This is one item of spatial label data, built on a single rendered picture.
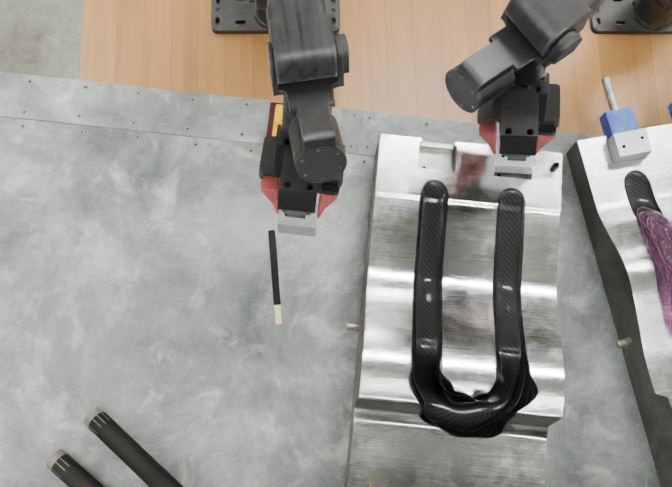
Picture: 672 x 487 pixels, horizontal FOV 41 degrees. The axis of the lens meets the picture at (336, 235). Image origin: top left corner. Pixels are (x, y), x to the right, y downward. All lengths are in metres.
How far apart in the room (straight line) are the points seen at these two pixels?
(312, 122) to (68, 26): 1.51
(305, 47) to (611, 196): 0.57
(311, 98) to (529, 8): 0.26
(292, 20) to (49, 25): 1.50
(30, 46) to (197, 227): 1.18
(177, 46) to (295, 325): 0.47
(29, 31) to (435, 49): 1.27
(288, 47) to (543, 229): 0.49
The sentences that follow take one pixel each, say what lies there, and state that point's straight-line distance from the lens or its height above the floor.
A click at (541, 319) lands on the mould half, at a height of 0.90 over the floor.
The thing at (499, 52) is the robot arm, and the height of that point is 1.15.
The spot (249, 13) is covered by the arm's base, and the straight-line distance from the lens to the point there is 1.43.
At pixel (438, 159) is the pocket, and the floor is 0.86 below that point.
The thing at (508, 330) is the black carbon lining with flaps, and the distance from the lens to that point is 1.20.
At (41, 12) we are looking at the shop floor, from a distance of 2.44.
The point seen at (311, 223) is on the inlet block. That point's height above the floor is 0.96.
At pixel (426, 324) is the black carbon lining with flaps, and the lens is 1.18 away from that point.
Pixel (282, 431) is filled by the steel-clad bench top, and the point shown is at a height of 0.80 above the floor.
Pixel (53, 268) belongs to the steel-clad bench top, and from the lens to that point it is 1.34.
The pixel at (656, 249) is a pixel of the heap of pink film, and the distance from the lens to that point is 1.29.
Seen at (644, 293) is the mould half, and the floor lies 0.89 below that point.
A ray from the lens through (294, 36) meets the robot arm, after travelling 0.96.
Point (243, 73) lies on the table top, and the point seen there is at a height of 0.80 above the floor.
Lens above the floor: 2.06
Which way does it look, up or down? 75 degrees down
